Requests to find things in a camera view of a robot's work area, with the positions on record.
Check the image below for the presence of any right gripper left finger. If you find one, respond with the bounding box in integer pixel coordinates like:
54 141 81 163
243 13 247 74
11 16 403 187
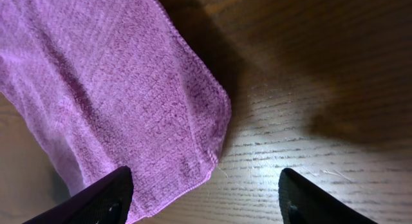
23 166 134 224

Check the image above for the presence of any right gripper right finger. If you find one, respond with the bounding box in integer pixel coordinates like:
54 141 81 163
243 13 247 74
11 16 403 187
278 168 377 224

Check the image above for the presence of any purple cloth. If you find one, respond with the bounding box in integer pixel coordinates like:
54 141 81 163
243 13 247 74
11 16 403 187
1 0 231 223

